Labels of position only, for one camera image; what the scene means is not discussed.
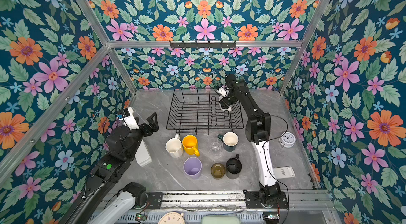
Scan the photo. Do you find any white mug red interior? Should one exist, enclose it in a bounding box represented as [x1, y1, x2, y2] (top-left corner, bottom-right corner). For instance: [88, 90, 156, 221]
[219, 98, 234, 112]

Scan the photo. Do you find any lilac plastic cup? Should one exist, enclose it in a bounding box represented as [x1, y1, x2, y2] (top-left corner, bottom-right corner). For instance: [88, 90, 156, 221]
[183, 157, 203, 180]

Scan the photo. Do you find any green sponge block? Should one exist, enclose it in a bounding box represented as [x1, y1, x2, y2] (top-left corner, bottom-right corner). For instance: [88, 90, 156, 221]
[201, 216, 241, 224]

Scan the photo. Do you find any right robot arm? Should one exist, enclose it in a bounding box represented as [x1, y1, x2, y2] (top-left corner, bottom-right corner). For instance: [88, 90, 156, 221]
[219, 75, 281, 207]

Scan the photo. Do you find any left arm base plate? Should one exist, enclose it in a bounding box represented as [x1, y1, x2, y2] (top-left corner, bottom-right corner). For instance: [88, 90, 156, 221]
[133, 192, 164, 210]

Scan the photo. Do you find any white box right side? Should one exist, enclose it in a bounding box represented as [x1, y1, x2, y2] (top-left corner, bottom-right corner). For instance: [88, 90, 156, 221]
[273, 166, 296, 180]

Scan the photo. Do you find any green mug white interior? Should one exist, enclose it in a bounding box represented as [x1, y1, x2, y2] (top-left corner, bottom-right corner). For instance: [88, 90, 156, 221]
[217, 132, 239, 152]

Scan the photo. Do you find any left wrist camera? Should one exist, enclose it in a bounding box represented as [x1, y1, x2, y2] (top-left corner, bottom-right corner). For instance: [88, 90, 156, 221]
[117, 107, 139, 130]

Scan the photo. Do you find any aluminium front rail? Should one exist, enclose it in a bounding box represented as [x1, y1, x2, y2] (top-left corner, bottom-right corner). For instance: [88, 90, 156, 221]
[158, 189, 335, 211]

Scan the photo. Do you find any white box left side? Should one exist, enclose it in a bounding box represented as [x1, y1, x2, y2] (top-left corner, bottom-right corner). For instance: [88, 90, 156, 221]
[135, 141, 152, 167]

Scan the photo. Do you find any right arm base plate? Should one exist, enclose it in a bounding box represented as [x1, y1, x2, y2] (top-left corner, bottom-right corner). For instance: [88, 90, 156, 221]
[243, 189, 289, 209]

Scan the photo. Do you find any black mug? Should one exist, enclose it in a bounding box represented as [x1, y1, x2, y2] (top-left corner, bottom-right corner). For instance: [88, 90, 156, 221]
[226, 154, 242, 180]

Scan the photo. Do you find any black hook rail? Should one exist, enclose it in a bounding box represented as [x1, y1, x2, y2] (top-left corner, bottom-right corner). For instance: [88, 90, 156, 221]
[169, 41, 237, 49]

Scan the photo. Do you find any white box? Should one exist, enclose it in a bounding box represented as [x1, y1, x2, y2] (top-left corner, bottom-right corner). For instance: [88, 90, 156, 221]
[135, 141, 152, 167]
[273, 166, 296, 180]

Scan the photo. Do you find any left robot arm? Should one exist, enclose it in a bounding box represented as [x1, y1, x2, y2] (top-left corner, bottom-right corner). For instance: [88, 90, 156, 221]
[60, 108, 159, 224]

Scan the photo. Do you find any clear glass cup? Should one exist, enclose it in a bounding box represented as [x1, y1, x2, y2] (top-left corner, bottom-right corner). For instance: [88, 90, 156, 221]
[209, 141, 223, 155]

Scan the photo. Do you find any round beige plate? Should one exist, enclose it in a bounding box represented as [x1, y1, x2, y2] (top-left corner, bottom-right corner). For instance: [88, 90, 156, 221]
[158, 212, 186, 224]

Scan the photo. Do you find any yellow plastic mug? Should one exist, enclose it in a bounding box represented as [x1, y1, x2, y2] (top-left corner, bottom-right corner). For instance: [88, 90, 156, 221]
[182, 135, 200, 157]

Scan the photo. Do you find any olive tinted glass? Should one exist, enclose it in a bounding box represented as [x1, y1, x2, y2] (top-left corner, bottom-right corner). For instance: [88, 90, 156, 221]
[210, 163, 226, 180]

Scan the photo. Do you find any cream white octagonal mug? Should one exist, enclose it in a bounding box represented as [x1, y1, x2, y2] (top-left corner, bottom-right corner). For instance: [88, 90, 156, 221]
[165, 134, 184, 158]

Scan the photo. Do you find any black wire dish rack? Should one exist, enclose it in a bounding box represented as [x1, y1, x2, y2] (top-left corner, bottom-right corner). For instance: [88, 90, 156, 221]
[166, 89, 244, 135]

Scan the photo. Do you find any small white alarm clock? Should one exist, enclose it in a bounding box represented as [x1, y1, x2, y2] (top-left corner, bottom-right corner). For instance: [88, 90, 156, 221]
[279, 132, 296, 148]

